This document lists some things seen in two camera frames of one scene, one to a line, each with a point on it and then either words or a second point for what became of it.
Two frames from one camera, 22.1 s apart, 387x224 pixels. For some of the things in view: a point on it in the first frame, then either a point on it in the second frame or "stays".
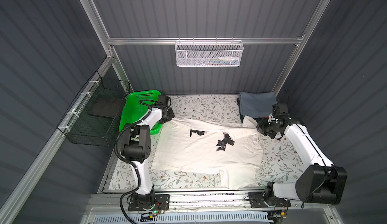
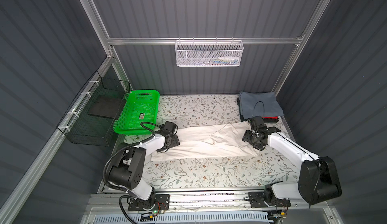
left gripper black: x=170 y=115 to x=174 y=141
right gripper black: x=260 y=126 to x=246 y=136
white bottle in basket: x=229 y=59 stays
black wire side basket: x=94 y=119 stays
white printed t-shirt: x=232 y=149 stays
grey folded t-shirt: x=257 y=105 stays
